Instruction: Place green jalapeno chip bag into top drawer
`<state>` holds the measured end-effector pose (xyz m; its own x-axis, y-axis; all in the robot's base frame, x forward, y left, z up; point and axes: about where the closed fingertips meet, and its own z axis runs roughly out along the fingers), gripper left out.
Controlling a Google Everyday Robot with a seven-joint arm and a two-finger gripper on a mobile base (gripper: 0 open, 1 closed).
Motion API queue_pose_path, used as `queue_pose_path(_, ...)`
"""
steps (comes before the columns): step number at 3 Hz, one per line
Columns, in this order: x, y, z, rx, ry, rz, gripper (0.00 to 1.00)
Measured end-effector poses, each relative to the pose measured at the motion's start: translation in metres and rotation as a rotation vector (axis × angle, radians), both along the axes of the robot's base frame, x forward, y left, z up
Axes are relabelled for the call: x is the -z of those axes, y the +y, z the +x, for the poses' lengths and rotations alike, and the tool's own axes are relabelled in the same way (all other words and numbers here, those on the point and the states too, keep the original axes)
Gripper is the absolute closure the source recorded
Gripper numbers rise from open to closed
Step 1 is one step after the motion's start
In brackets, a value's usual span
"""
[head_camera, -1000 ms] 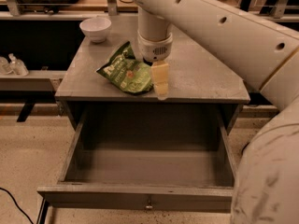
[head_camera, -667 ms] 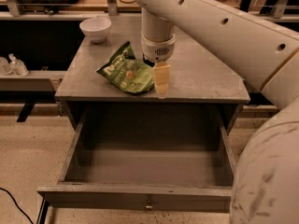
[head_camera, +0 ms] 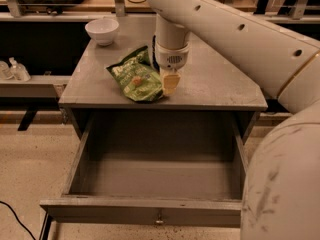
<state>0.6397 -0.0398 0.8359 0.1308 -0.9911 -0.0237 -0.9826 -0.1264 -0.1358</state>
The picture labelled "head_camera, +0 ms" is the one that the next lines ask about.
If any black cable on floor left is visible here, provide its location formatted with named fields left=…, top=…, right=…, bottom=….
left=0, top=200, right=37, bottom=240

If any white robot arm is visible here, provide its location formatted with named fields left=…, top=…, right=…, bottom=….
left=147, top=0, right=320, bottom=240

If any clear plastic bottle far left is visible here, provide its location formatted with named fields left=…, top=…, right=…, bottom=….
left=0, top=61, right=13, bottom=80

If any green jalapeno chip bag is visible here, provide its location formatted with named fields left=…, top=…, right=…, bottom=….
left=106, top=46, right=163, bottom=102

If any blue pepsi soda can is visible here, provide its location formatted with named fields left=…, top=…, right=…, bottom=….
left=152, top=35, right=160, bottom=72

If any white ceramic bowl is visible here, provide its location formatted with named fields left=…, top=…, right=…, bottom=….
left=85, top=18, right=119, bottom=46

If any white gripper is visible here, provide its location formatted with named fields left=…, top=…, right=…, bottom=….
left=155, top=42, right=189, bottom=96

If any open grey top drawer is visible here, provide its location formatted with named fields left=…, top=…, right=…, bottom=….
left=40, top=111, right=246, bottom=227

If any grey cabinet with top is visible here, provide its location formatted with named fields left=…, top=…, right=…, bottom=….
left=59, top=14, right=267, bottom=139

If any small metal drawer knob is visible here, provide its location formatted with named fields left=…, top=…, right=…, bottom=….
left=155, top=214, right=164, bottom=226

